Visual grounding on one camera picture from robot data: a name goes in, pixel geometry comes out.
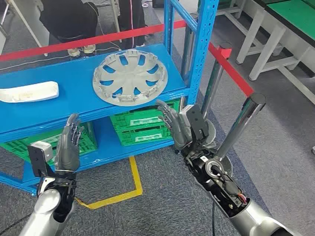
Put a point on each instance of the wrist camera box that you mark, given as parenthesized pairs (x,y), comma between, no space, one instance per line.
(196,122)
(37,158)

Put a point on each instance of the green plastic crate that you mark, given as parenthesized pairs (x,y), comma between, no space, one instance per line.
(143,138)
(20,148)
(137,121)

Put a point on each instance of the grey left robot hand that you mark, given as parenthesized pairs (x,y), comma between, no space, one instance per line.
(66,153)

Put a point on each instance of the short red barrier belt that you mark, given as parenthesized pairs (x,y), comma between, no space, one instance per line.
(233,73)

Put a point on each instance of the blue metal shelf rack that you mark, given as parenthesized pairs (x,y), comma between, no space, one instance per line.
(73,88)

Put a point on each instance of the long red barrier belt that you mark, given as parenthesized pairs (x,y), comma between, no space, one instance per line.
(98,39)

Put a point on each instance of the yellow floor tape outline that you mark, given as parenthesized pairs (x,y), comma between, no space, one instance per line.
(136,182)

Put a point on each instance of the white desk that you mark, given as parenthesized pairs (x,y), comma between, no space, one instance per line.
(26,13)

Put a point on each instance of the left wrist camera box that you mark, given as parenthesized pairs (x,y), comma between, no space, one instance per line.
(37,158)

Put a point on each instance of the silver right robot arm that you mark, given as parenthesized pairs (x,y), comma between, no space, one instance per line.
(253,218)

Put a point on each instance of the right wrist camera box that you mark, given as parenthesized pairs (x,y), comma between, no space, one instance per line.
(196,122)

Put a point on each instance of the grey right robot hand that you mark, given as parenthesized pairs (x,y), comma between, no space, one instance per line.
(180,130)

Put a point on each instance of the chrome stanchion post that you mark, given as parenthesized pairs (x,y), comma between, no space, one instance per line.
(241,125)
(188,49)

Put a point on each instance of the white workbench green top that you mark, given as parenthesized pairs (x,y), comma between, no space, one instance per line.
(292,14)

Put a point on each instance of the person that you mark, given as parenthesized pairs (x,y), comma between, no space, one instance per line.
(128,22)
(69,19)

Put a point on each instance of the silver plastic wheel hubcap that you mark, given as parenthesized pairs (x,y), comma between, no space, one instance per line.
(130,78)

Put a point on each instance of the white curved plastic part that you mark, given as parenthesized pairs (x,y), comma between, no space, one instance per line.
(29,92)

